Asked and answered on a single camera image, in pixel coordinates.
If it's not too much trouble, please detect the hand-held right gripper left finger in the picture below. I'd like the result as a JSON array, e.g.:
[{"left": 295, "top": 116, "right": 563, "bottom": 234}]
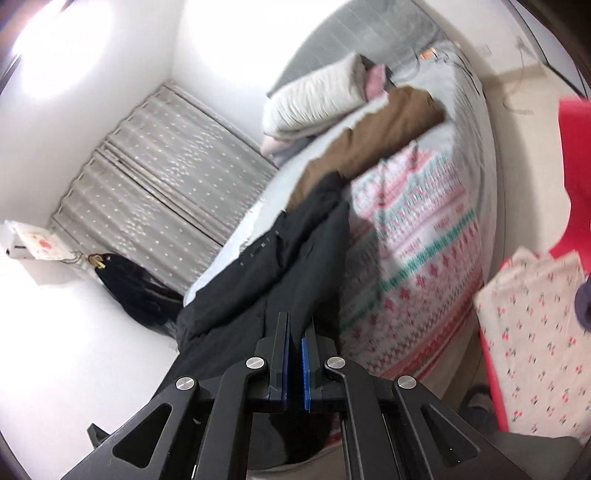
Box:
[{"left": 60, "top": 312, "right": 291, "bottom": 480}]

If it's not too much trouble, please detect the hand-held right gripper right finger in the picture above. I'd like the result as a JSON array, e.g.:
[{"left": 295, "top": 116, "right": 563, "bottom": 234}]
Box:
[{"left": 301, "top": 318, "right": 532, "bottom": 480}]

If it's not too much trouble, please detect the black coat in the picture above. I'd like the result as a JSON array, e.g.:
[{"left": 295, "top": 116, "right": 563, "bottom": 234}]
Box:
[{"left": 177, "top": 172, "right": 352, "bottom": 468}]

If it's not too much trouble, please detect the pink green printed blanket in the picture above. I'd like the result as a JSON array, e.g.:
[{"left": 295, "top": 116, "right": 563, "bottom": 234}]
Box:
[{"left": 339, "top": 141, "right": 485, "bottom": 377}]

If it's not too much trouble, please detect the black hanging bag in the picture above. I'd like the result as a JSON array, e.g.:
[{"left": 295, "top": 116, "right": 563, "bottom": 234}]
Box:
[{"left": 88, "top": 253, "right": 185, "bottom": 339}]

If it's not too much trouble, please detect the bed with grey sheet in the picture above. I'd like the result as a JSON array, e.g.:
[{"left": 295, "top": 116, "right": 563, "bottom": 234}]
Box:
[{"left": 184, "top": 44, "right": 502, "bottom": 402}]

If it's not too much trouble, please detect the dark slipper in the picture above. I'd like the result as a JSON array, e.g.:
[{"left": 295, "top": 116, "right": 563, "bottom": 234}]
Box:
[{"left": 462, "top": 388, "right": 497, "bottom": 435}]

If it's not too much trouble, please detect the pale pink pillow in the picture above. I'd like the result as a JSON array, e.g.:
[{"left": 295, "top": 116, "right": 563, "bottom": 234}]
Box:
[{"left": 260, "top": 135, "right": 298, "bottom": 158}]

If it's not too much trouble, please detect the grey dotted curtain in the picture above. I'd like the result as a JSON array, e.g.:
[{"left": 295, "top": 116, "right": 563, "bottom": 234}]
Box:
[{"left": 48, "top": 82, "right": 280, "bottom": 296}]

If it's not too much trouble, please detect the person's red cherry print clothing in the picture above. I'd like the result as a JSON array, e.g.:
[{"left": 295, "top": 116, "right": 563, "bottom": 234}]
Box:
[{"left": 473, "top": 96, "right": 591, "bottom": 439}]

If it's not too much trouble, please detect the brown garment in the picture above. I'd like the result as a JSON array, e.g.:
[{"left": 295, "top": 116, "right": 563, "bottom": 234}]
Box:
[{"left": 288, "top": 85, "right": 448, "bottom": 210}]

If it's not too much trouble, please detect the white quilted pillow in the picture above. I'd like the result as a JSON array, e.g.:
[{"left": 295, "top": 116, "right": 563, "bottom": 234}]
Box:
[{"left": 261, "top": 52, "right": 370, "bottom": 139}]

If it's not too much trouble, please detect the purple object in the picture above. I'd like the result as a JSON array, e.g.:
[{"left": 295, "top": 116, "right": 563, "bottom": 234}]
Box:
[{"left": 575, "top": 272, "right": 591, "bottom": 330}]

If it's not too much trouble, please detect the pink cloth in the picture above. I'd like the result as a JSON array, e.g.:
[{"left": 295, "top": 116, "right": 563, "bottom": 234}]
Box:
[{"left": 365, "top": 64, "right": 389, "bottom": 99}]

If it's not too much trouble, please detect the grey headboard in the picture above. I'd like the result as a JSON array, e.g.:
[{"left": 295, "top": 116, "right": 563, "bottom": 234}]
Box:
[{"left": 272, "top": 0, "right": 446, "bottom": 88}]

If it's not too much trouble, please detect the white wall box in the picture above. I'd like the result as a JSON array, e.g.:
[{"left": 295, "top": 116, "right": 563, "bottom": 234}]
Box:
[{"left": 4, "top": 220, "right": 63, "bottom": 261}]

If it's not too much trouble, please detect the wall cable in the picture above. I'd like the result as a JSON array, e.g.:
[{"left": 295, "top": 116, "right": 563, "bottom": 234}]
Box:
[{"left": 501, "top": 37, "right": 546, "bottom": 114}]

